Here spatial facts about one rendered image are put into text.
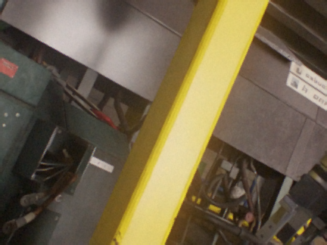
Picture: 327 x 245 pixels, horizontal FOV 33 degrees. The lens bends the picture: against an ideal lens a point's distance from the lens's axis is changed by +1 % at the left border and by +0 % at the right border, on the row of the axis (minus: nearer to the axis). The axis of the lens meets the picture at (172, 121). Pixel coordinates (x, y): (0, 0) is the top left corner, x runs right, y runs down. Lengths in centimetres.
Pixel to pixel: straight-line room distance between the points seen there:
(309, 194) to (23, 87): 64
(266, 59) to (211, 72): 132
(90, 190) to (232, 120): 94
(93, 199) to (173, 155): 48
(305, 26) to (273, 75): 75
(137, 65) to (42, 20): 37
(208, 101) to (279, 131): 135
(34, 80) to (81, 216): 38
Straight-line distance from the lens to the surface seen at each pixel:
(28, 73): 123
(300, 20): 300
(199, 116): 100
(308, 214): 120
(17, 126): 124
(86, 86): 191
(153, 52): 201
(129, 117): 356
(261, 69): 228
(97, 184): 141
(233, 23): 104
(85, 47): 191
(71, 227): 140
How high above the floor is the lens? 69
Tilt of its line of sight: 9 degrees up
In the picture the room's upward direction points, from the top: 24 degrees clockwise
